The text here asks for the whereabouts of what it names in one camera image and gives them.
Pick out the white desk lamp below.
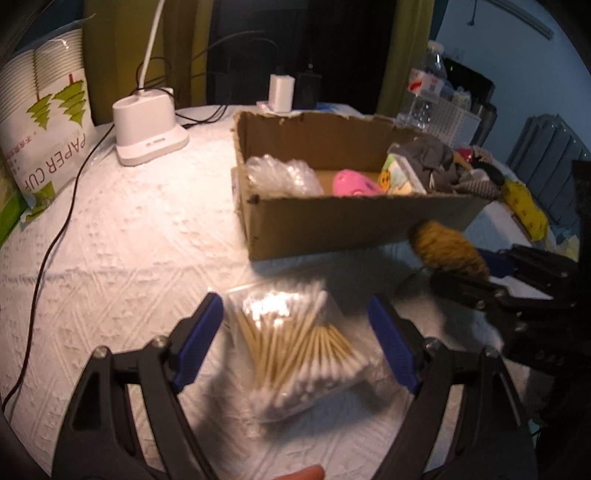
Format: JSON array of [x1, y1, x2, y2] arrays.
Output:
[[112, 0, 190, 167]]

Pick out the dark window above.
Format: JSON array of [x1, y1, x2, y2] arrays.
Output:
[[207, 0, 399, 112]]

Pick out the black charger cables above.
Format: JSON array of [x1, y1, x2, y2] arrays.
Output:
[[135, 30, 279, 129]]

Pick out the yellow curtain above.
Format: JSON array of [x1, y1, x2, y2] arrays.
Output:
[[375, 0, 435, 119], [83, 0, 214, 126]]

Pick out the black appliance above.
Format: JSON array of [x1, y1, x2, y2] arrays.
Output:
[[444, 58, 495, 110]]

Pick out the white power strip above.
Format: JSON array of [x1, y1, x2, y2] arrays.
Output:
[[256, 99, 297, 114]]

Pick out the green paper cup pack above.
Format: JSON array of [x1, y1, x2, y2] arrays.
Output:
[[0, 161, 27, 246]]

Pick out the brown fuzzy ball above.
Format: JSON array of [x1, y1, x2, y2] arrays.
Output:
[[409, 220, 491, 280]]

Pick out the black charger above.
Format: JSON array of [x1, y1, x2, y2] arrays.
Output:
[[294, 64, 323, 110]]

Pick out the cardboard box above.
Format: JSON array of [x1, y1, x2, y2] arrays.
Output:
[[231, 110, 491, 262]]

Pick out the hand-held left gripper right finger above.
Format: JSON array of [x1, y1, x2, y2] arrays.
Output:
[[367, 294, 539, 480]]

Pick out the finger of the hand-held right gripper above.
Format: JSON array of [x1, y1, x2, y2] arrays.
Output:
[[429, 272, 523, 325], [479, 244, 579, 299]]

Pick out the clear bubble wrap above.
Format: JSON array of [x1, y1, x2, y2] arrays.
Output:
[[245, 154, 324, 197]]

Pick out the black lamp cable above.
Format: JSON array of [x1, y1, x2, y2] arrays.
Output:
[[0, 124, 115, 412]]

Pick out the pink soft toy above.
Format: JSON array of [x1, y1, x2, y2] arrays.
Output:
[[333, 169, 384, 197]]

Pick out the teal curtain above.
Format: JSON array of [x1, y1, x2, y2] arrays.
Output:
[[429, 0, 452, 43]]

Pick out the cotton swab pack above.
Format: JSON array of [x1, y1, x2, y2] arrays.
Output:
[[225, 279, 377, 423]]

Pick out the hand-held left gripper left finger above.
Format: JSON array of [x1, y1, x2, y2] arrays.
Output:
[[51, 292, 225, 480]]

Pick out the white paper cup pack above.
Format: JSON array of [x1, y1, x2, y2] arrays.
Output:
[[0, 21, 99, 223]]

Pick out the white charger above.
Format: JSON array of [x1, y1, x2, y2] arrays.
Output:
[[269, 74, 296, 113]]

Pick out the white woven basket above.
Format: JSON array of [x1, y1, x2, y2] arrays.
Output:
[[427, 96, 482, 149]]

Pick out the clear water bottle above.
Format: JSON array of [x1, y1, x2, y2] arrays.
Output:
[[396, 40, 448, 131]]

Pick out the smiley print tissue pack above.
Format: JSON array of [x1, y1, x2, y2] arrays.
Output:
[[379, 154, 428, 195]]

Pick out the grey padded headboard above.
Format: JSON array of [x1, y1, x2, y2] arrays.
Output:
[[507, 114, 591, 223]]

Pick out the person's left hand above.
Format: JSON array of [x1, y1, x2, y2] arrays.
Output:
[[276, 464, 327, 480]]

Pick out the white air conditioner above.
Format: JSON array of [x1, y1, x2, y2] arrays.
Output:
[[502, 0, 553, 41]]

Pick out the steel thermos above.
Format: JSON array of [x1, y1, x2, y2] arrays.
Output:
[[471, 102, 499, 145]]

